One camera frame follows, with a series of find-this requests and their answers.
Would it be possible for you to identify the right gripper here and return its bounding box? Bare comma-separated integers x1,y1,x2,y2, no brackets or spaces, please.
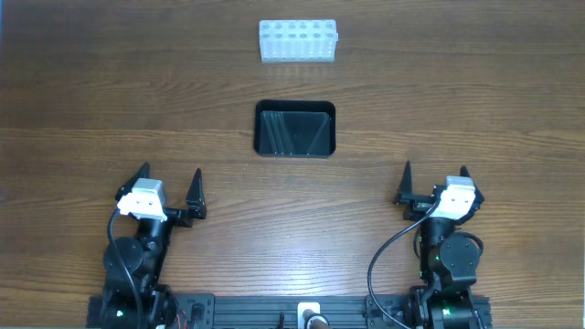
393,159,486,226

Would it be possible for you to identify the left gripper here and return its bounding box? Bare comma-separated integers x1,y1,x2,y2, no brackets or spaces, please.
113,162,208,228

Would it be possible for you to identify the black tray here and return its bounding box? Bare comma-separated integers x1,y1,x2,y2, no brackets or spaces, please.
253,99,337,159

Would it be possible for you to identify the white test tube rack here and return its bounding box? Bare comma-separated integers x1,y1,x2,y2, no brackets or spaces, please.
258,17,340,64

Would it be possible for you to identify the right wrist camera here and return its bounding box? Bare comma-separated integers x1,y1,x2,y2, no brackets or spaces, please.
431,175,477,220

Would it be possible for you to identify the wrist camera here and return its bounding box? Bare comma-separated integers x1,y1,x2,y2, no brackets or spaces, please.
116,177,169,223
431,175,477,220

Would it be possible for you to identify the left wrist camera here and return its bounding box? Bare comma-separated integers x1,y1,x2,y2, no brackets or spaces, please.
116,177,169,223

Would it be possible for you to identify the mounting rail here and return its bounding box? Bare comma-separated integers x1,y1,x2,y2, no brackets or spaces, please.
86,292,495,329

